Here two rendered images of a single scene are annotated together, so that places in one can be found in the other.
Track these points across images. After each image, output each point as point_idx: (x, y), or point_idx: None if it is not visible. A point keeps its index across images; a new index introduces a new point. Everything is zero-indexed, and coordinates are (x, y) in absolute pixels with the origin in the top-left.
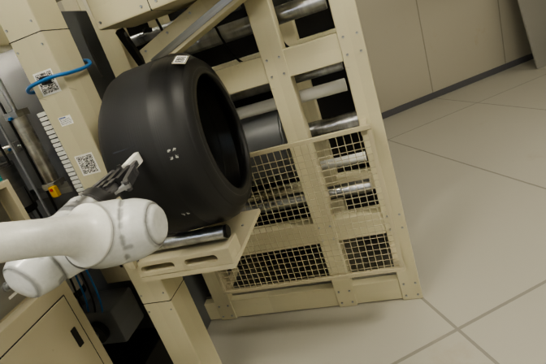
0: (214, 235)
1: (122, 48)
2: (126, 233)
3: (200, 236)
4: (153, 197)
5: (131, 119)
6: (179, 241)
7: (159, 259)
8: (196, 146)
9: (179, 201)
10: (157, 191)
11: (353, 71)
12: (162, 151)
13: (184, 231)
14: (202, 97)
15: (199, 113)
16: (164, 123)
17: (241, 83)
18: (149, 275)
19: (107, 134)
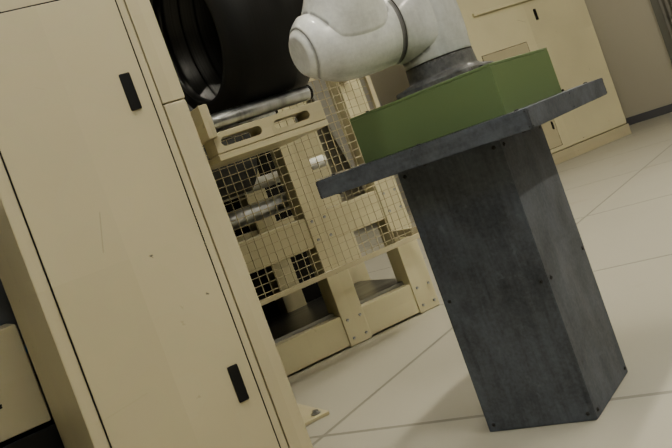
0: (301, 91)
1: None
2: None
3: (285, 95)
4: (271, 16)
5: None
6: (262, 104)
7: (244, 124)
8: None
9: (292, 23)
10: (275, 9)
11: None
12: None
13: (267, 91)
14: (198, 17)
15: (191, 37)
16: None
17: None
18: (230, 148)
19: None
